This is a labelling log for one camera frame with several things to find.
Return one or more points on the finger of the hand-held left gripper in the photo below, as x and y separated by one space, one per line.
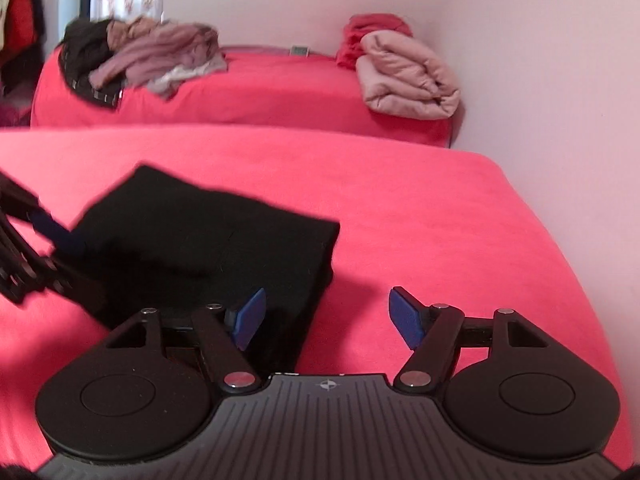
30 270
55 232

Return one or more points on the small grey box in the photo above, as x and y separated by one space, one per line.
300 50

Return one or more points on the red hanging garment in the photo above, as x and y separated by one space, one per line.
22 10

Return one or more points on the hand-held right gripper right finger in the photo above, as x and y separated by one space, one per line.
403 317

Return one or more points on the black garment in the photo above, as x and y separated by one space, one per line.
82 55

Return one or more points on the mauve clothes pile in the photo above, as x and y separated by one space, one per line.
160 50

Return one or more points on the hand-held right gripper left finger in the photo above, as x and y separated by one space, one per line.
250 317

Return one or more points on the black pants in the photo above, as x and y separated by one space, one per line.
200 240

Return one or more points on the red folded blanket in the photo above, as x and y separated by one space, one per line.
372 27

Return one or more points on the pink folded comforter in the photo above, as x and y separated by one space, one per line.
405 75

